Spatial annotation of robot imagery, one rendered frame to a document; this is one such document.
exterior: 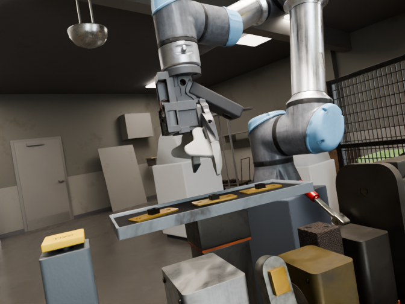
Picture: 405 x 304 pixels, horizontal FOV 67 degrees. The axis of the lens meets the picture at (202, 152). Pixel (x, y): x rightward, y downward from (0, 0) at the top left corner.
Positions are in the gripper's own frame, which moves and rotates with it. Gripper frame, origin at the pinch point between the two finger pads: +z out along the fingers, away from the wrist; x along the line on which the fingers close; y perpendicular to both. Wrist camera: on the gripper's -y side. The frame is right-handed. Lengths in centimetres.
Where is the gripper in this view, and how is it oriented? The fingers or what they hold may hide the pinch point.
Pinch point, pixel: (208, 174)
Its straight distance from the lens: 58.7
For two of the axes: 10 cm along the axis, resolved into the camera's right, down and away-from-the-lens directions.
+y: -9.4, 1.5, -2.9
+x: 2.9, -0.4, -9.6
